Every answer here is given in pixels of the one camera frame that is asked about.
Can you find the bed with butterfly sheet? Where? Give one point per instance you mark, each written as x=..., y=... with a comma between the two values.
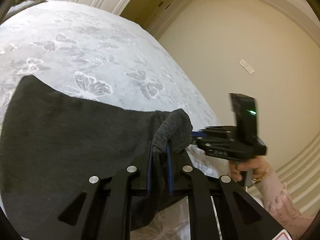
x=100, y=42

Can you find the dark grey pants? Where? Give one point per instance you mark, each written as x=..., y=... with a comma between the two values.
x=62, y=142

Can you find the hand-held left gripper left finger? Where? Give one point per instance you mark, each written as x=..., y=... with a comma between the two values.
x=149, y=167

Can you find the wooden door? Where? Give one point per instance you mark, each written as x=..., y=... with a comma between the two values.
x=155, y=7

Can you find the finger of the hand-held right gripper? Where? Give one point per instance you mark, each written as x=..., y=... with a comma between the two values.
x=212, y=133
x=217, y=148

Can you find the person's right hand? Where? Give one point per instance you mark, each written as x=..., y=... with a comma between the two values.
x=257, y=166

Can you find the wide white wall socket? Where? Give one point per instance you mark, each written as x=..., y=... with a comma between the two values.
x=250, y=68

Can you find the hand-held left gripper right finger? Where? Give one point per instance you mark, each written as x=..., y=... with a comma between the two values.
x=170, y=170

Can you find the person's right forearm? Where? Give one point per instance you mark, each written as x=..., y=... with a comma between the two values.
x=282, y=205

